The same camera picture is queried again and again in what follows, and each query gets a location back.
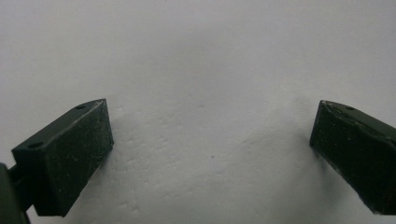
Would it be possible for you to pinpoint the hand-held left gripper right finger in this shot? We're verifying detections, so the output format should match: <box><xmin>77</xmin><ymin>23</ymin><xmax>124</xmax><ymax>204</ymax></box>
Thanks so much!
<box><xmin>309</xmin><ymin>100</ymin><xmax>396</xmax><ymax>217</ymax></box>

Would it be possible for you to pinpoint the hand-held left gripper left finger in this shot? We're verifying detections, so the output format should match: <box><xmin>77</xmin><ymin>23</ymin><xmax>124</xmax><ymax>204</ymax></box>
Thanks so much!
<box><xmin>11</xmin><ymin>98</ymin><xmax>115</xmax><ymax>217</ymax></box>

